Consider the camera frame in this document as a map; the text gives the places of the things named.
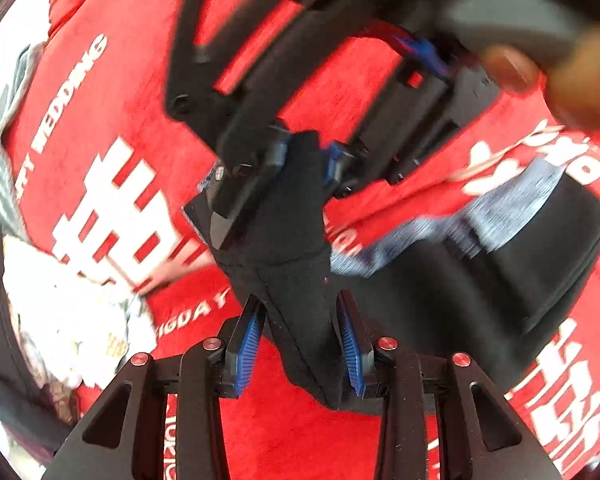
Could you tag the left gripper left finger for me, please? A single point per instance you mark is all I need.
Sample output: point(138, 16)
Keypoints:
point(242, 348)

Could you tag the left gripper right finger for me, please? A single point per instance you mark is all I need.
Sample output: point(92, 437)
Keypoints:
point(357, 348)

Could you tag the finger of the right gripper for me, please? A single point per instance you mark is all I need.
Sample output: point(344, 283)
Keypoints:
point(343, 164)
point(234, 192)

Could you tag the black pants with patterned waistband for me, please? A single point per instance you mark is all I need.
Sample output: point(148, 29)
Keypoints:
point(494, 280)

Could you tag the person's right hand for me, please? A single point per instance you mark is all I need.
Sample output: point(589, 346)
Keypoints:
point(571, 87)

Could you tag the red blanket with white print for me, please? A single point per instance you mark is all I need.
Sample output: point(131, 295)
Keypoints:
point(102, 174)

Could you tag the white floral bedsheet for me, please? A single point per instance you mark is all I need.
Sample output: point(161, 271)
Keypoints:
point(70, 331)

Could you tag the black garment at bedside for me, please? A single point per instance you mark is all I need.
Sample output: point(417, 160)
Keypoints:
point(26, 410)

